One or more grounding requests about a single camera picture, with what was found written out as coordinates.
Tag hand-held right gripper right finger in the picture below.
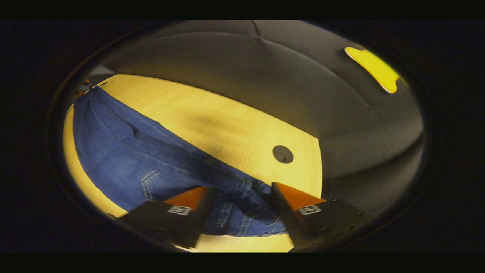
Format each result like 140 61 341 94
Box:
270 182 374 252

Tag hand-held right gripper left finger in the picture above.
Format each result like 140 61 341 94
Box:
108 185 217 249

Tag blue jeans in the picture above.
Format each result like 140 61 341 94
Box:
72 86 289 238

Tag black backdrop cloth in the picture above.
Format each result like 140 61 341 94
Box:
87 21 425 217

